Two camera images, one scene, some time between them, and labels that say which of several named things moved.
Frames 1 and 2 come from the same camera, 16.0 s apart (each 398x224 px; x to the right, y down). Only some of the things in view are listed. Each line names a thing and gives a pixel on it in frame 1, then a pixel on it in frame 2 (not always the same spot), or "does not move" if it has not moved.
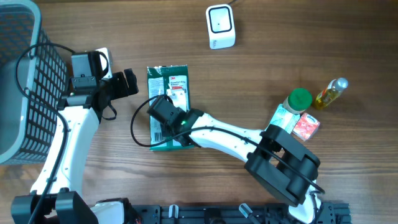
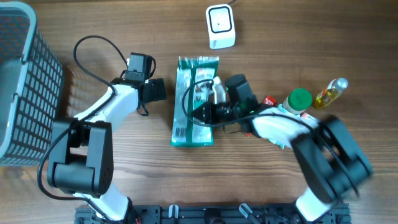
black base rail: [334, 213] does not move
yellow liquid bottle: [331, 93] does not move
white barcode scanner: [221, 26] does not move
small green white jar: [298, 101] does not move
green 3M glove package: [171, 81] → [193, 88]
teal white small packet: [284, 118] does not move
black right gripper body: [171, 127] → [227, 112]
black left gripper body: [119, 87] → [157, 93]
